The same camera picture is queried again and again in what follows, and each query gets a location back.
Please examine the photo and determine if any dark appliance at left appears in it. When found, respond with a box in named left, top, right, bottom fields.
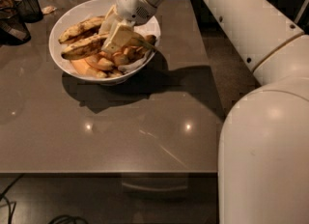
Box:
left=0, top=0, right=31, bottom=45

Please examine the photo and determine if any black mesh basket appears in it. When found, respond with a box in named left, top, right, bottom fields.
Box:
left=14, top=0, right=43, bottom=23

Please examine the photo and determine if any black cable on floor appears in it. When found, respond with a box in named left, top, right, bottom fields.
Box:
left=0, top=173, right=90, bottom=224

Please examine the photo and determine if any small crumpled wrapper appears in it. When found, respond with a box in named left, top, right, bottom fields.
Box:
left=42, top=6, right=56, bottom=14

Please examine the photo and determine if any grey drawer handle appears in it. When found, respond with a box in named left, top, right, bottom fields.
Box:
left=122, top=182, right=187, bottom=192

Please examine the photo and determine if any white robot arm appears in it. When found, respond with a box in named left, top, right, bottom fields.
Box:
left=116, top=0, right=309, bottom=224

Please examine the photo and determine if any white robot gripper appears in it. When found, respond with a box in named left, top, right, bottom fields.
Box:
left=98, top=0, right=156, bottom=53

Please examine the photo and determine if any spotted banana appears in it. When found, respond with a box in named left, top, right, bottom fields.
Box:
left=61, top=32, right=156, bottom=60
left=58, top=15, right=105, bottom=43

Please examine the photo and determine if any white ceramic bowl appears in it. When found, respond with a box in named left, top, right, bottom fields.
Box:
left=49, top=0, right=155, bottom=85

